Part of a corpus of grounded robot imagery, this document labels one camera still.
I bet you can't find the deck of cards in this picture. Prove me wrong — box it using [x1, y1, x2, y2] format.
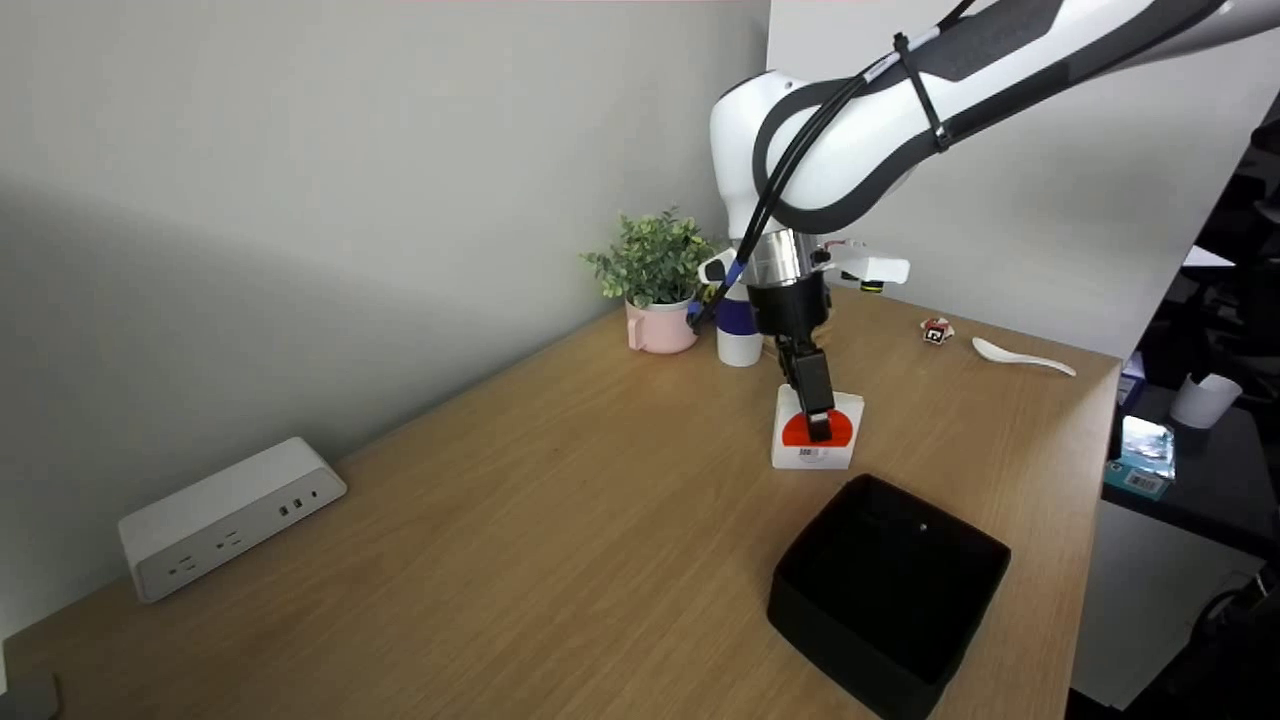
[768, 378, 870, 475]

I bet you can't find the green potted plant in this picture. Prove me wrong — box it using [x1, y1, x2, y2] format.
[581, 209, 725, 311]

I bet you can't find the black square bowl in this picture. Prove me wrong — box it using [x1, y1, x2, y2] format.
[764, 471, 1018, 720]

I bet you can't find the pink plant pot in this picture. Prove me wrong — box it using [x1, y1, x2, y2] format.
[620, 290, 706, 361]

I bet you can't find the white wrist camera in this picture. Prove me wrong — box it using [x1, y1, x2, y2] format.
[817, 244, 915, 290]

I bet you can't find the teal flat item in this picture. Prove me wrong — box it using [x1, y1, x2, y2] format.
[1102, 412, 1185, 503]

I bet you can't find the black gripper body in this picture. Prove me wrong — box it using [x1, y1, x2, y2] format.
[746, 277, 836, 356]

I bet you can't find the white cup with purple band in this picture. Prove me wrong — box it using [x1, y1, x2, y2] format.
[711, 284, 768, 370]

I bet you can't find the blue cable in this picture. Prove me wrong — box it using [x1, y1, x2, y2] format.
[686, 256, 751, 324]

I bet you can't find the white power strip box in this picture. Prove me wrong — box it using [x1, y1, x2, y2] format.
[116, 431, 353, 609]

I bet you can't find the white plastic spoon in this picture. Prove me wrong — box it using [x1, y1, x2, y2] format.
[969, 330, 1081, 378]

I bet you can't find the short white container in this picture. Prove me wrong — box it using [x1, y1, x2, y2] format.
[1167, 369, 1249, 431]

